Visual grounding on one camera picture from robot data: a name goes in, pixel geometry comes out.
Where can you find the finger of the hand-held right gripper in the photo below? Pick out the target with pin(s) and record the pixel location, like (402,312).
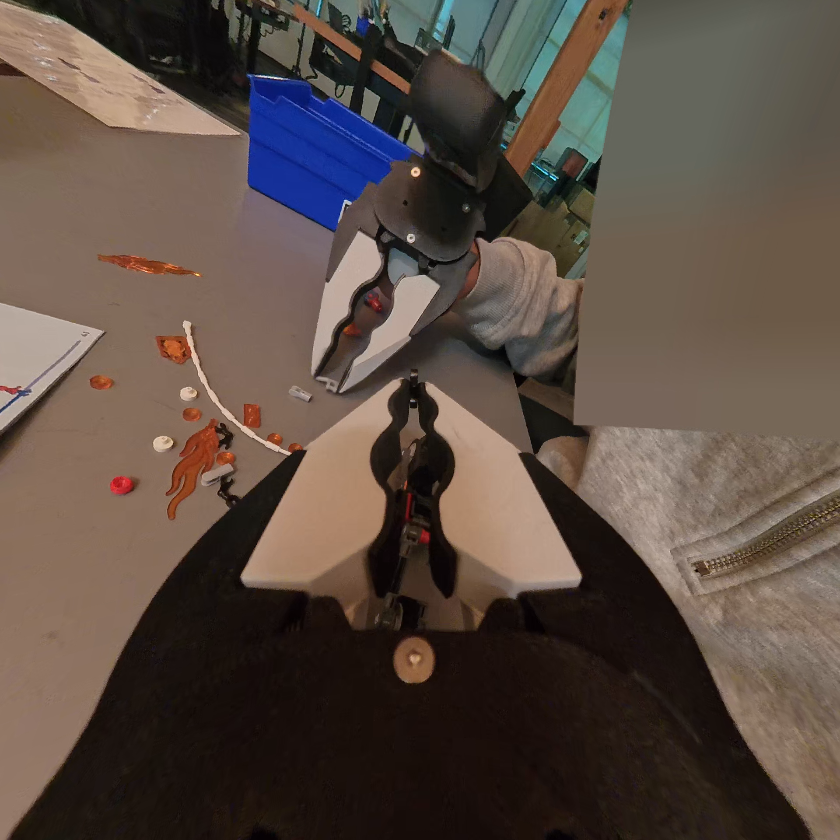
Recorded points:
(407,308)
(341,289)

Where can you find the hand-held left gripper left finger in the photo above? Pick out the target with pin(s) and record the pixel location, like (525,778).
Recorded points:
(315,525)

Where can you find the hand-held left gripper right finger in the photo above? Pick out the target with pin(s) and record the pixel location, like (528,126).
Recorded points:
(512,525)

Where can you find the grey lego wing piece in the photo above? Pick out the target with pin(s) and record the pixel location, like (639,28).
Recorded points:
(328,384)

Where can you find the black lego motorcycle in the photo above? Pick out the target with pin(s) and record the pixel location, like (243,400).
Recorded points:
(413,512)

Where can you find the blue plastic bin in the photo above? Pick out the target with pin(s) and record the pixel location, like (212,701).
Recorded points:
(308,151)

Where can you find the instruction booklet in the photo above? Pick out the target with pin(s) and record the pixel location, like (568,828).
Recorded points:
(33,361)

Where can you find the small light grey lego plate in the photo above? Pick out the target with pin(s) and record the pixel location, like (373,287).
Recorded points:
(216,474)

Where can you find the grey lego connector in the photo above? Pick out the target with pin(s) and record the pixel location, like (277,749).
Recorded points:
(300,392)

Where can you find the orange rectangular lego tile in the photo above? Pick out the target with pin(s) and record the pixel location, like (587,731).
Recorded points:
(251,415)

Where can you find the orange lego flame piece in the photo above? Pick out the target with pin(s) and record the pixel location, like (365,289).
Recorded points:
(193,466)

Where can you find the orange lego wedge plates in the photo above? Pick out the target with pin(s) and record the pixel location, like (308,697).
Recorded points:
(173,349)

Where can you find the long orange lego flame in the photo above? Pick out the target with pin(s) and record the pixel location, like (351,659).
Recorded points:
(148,266)

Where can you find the red round lego stud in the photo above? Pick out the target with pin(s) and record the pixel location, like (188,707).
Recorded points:
(121,485)

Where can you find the person's right hand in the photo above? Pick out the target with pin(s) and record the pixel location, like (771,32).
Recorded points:
(471,279)

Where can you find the red blue minifigure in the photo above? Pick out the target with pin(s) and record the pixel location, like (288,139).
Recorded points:
(374,302)

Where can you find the black office chair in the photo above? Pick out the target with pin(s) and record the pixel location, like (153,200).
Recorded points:
(508,197)

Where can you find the wooden desk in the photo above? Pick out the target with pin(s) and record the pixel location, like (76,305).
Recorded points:
(354,46)

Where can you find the person's grey sweater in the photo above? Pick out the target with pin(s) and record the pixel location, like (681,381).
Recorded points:
(689,590)

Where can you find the printed paper sheet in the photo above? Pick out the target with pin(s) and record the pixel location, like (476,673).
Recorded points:
(98,72)

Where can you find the wooden post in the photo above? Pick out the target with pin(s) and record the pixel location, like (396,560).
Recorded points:
(564,79)

